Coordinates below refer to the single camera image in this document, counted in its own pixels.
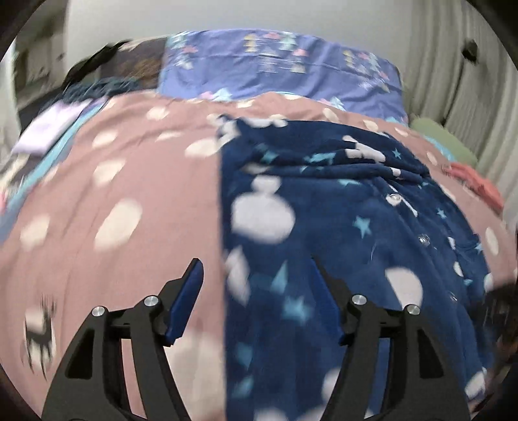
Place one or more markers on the grey cabinet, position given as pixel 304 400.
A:
pixel 40 64

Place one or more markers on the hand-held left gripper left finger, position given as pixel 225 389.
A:
pixel 187 299

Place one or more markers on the pink polka dot blanket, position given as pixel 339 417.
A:
pixel 121 210

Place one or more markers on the lavender cloth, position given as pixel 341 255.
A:
pixel 50 125

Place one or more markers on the dark curtain fixture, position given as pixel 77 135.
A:
pixel 470 49

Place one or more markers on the navy star-print fleece garment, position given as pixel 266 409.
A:
pixel 323 226

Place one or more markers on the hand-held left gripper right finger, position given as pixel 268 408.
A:
pixel 327 299

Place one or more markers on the light blue printed sheet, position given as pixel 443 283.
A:
pixel 28 178

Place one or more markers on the coral cloth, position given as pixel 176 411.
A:
pixel 479 184

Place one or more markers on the green cushion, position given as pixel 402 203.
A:
pixel 445 139

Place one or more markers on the purple patterned pillow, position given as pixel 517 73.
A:
pixel 275 64

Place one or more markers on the black bag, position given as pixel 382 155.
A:
pixel 95 58

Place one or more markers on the white curtain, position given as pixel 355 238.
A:
pixel 453 93

